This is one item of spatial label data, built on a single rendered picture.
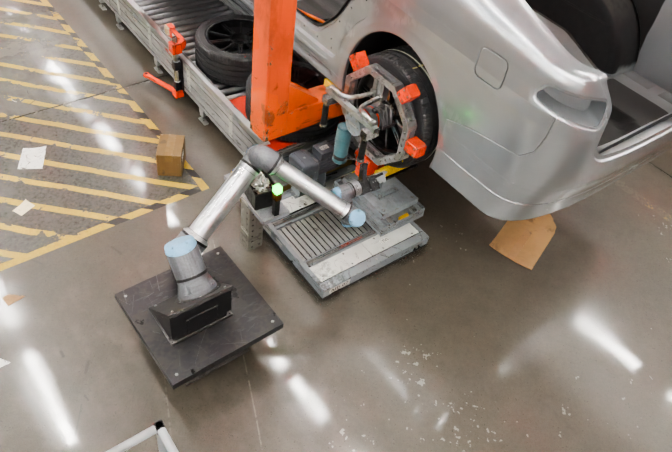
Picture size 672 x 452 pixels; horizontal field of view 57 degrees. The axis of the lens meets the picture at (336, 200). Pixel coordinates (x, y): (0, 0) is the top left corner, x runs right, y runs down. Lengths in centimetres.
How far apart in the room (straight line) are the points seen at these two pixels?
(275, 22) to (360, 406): 199
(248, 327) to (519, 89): 167
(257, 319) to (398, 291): 98
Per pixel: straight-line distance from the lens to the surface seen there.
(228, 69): 455
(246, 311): 318
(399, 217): 390
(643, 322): 424
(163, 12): 559
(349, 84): 359
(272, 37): 335
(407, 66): 336
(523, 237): 432
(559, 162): 295
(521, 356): 372
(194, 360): 303
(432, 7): 311
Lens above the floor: 288
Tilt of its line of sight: 44 degrees down
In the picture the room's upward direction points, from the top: 10 degrees clockwise
